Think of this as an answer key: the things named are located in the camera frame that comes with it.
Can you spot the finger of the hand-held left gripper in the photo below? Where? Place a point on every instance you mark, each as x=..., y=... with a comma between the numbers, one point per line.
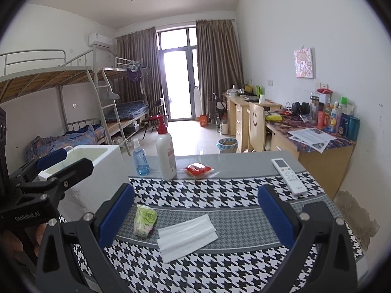
x=73, y=171
x=52, y=157

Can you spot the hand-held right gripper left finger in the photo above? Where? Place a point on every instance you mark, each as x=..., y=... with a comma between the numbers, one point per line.
x=117, y=213

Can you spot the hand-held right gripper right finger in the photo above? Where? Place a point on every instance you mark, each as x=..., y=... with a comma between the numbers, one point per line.
x=275, y=216

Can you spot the white foam box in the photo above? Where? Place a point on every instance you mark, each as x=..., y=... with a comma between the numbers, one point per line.
x=100, y=171

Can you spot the green tissue pack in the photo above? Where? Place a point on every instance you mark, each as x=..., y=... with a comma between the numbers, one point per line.
x=145, y=219

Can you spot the white face mask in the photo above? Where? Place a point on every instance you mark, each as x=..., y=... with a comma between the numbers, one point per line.
x=186, y=238

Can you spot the person's left hand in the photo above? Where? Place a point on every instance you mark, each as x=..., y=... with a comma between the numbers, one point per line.
x=10, y=245

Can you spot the blue plaid blanket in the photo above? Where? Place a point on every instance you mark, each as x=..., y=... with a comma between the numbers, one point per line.
x=61, y=143

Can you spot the white remote control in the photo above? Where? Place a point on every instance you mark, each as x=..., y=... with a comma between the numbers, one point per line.
x=288, y=175

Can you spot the blue spray bottle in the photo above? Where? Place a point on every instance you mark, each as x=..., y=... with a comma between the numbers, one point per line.
x=141, y=163

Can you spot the houndstooth tablecloth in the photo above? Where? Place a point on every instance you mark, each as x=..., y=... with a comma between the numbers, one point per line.
x=213, y=195

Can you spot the wooden desk with printed mat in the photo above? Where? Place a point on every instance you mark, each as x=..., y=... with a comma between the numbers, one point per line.
x=320, y=164

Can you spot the grey metal ladder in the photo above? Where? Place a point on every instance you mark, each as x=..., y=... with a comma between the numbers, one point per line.
x=108, y=110

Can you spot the white bottle with red sprayer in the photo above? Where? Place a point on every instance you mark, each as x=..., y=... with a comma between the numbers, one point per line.
x=166, y=155

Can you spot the grey metal bunk bed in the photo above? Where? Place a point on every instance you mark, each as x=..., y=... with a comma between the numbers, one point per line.
x=36, y=76
x=120, y=70

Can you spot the blue bedding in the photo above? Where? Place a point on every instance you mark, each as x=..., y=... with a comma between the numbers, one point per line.
x=131, y=110

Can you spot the grey trash bin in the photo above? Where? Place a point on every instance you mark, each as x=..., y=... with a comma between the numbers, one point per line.
x=227, y=146

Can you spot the white printed papers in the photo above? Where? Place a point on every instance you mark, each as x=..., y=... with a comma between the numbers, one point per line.
x=311, y=139

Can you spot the red snack packet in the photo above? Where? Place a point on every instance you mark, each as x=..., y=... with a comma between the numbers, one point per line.
x=198, y=170

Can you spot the wooden chair with smiley face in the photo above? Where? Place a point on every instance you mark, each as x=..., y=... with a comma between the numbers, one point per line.
x=256, y=128

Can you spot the printed desk mat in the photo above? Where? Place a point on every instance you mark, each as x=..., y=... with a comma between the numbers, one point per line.
x=284, y=126

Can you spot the black folding chair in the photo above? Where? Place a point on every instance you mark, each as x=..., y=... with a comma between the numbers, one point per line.
x=154, y=119

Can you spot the yellow pouch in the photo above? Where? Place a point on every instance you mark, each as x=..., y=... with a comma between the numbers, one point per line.
x=273, y=117

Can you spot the white jug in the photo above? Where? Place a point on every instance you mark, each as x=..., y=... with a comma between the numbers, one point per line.
x=224, y=127

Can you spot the plain wooden desk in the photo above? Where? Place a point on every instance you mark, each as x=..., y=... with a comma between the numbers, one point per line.
x=238, y=119

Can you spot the black headphones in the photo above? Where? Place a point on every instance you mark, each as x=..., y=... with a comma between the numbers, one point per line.
x=301, y=107

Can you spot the dark hanging clothes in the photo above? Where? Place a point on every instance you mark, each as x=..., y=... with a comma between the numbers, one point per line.
x=134, y=74

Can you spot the row of toiletry bottles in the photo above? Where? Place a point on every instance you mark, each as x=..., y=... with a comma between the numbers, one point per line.
x=336, y=119

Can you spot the dark thermos flask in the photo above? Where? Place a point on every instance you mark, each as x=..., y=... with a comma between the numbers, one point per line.
x=315, y=106

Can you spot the white cup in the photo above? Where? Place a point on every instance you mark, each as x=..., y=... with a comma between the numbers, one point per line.
x=261, y=99

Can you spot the orange container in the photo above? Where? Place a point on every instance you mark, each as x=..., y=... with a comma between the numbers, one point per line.
x=203, y=120

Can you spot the teal cylindrical bottle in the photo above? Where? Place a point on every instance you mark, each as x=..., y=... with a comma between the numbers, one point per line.
x=353, y=126

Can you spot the folded metal trolley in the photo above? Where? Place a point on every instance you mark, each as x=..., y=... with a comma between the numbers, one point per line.
x=217, y=105

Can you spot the white air conditioner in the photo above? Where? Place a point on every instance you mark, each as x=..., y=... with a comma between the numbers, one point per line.
x=100, y=40

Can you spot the green bag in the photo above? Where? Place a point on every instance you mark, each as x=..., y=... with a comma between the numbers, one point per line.
x=259, y=90

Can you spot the brown curtain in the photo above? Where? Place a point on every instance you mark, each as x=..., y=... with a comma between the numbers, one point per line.
x=137, y=55
x=218, y=67

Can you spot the red snack bag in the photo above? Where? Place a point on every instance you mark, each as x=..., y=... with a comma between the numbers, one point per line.
x=324, y=91

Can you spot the glass balcony door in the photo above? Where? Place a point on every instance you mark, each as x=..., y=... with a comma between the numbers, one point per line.
x=177, y=82

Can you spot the cartoon wall poster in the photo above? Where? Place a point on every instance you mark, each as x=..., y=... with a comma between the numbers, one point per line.
x=304, y=62

